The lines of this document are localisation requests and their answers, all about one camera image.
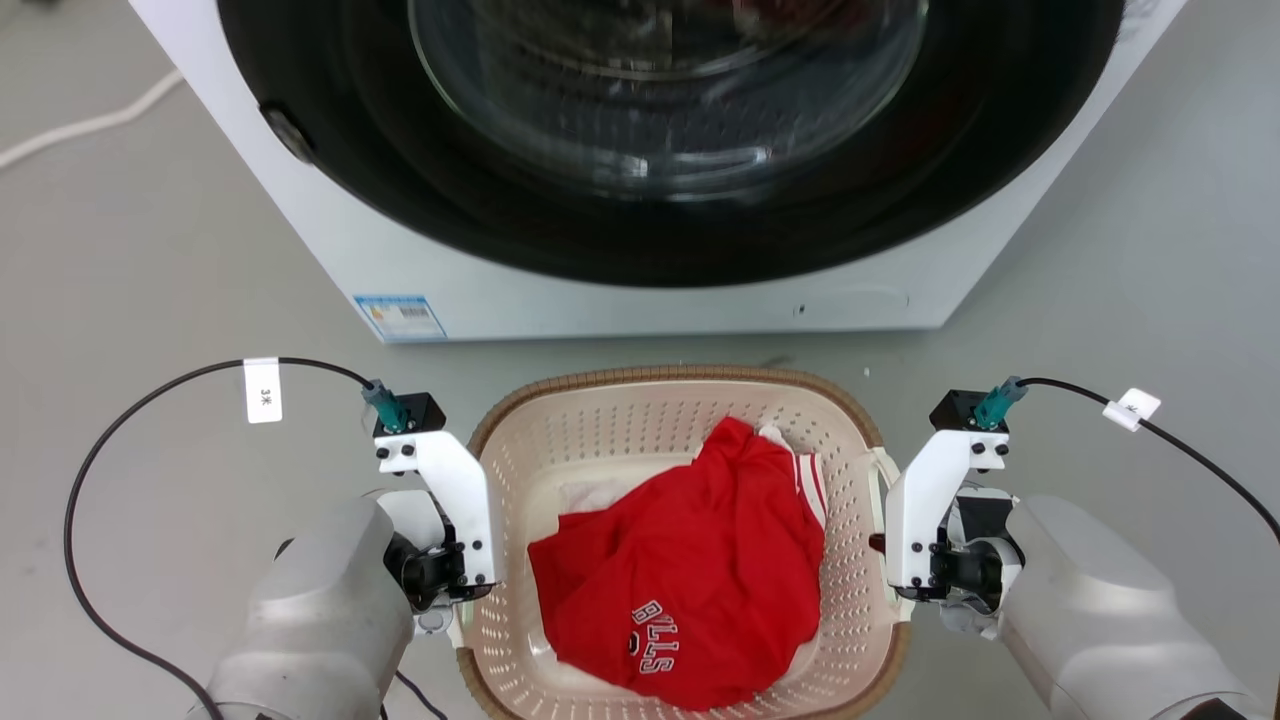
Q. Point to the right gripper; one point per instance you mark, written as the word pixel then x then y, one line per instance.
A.
pixel 968 572

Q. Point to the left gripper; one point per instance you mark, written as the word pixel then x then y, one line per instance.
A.
pixel 432 572

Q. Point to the beige perforated laundry basket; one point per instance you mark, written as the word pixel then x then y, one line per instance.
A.
pixel 600 420

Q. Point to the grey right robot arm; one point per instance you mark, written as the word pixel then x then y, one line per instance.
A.
pixel 1090 610

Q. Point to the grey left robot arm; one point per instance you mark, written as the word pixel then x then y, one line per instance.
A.
pixel 320 620

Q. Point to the white garment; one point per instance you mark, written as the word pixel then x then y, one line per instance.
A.
pixel 596 495

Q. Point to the blue white energy label sticker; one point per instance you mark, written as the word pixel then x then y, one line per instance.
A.
pixel 402 317

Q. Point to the red Bulls jersey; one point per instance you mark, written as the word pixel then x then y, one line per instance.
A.
pixel 700 560

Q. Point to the white front-load washing machine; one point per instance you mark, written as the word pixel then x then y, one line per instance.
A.
pixel 620 305

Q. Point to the black round washer door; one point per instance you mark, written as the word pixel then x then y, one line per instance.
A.
pixel 400 200

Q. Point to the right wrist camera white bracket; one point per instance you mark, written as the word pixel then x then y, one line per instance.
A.
pixel 925 500

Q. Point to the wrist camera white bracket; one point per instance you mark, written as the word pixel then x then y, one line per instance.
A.
pixel 455 490
pixel 925 500

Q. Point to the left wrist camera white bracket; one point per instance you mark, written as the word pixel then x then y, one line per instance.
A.
pixel 455 490

